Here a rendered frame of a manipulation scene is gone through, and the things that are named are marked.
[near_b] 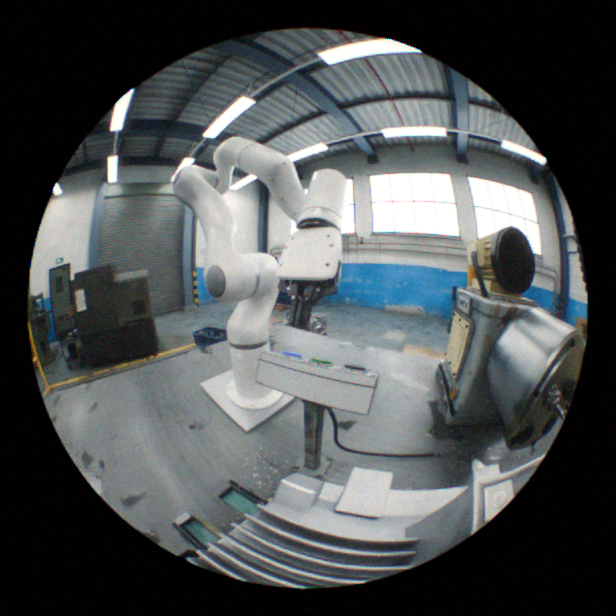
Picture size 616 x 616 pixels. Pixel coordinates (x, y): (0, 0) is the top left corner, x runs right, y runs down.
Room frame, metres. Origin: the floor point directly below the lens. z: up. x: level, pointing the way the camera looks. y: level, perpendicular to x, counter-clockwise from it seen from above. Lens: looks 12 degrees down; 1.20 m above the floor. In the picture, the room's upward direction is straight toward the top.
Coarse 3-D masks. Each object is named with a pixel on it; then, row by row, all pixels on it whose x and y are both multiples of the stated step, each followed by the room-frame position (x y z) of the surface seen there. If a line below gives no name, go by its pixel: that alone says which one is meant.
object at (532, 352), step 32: (512, 320) 0.21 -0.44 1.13; (544, 320) 0.10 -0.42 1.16; (512, 352) 0.15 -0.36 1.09; (544, 352) 0.07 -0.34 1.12; (576, 352) 0.00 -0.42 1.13; (512, 384) 0.11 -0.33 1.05; (544, 384) 0.04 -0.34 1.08; (576, 384) -0.04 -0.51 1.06; (512, 416) 0.07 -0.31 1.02; (544, 416) 0.01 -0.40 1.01; (512, 448) 0.03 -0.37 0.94
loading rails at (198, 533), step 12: (216, 492) 0.08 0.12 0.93; (228, 492) 0.09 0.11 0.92; (240, 492) 0.09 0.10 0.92; (252, 492) 0.09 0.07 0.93; (228, 504) 0.07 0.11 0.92; (240, 504) 0.07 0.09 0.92; (252, 504) 0.07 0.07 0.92; (264, 504) 0.08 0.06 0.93; (180, 516) 0.01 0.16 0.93; (192, 516) 0.02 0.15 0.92; (180, 528) -0.01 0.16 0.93; (192, 528) 0.00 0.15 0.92; (204, 528) 0.01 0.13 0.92; (216, 528) 0.02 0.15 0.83; (192, 540) -0.03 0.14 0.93; (204, 540) -0.02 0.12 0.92; (216, 540) -0.01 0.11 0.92
